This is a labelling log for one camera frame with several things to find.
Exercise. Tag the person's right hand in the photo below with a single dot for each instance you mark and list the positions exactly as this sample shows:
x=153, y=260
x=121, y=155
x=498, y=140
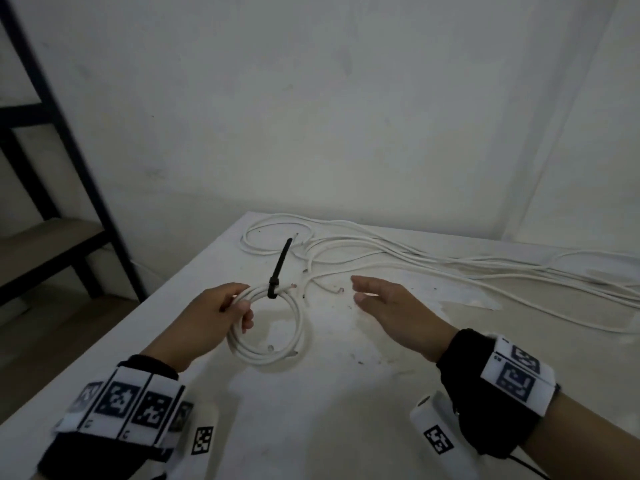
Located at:
x=405, y=319

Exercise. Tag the person's left hand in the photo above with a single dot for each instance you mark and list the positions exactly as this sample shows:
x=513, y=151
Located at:
x=195, y=324

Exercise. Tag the person's right thumb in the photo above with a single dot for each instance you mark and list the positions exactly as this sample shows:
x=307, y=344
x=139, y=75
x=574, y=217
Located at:
x=361, y=297

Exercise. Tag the person's left thumb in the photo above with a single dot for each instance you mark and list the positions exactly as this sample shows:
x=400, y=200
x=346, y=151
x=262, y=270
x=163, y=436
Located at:
x=246, y=314

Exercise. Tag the person's right forearm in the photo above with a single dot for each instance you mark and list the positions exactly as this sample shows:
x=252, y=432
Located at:
x=590, y=439

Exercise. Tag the left wristband with markers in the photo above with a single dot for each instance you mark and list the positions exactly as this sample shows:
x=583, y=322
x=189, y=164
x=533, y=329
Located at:
x=125, y=399

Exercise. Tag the wristband with markers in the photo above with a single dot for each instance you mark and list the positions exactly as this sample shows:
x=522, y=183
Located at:
x=125, y=399
x=480, y=394

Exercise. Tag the right wristband with markers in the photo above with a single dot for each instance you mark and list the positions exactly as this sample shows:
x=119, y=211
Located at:
x=480, y=394

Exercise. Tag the wooden shelf board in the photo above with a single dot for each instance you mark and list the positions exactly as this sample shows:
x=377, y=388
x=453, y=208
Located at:
x=45, y=247

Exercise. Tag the black metal shelf rack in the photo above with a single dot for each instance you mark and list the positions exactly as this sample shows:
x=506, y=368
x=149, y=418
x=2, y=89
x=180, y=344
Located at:
x=75, y=144

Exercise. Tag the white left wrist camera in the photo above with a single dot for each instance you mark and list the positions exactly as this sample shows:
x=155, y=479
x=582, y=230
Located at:
x=202, y=439

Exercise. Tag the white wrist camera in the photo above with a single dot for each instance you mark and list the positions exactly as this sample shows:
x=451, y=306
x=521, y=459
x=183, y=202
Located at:
x=202, y=439
x=440, y=434

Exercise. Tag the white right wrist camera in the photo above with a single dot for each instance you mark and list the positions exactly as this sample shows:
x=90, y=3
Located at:
x=440, y=434

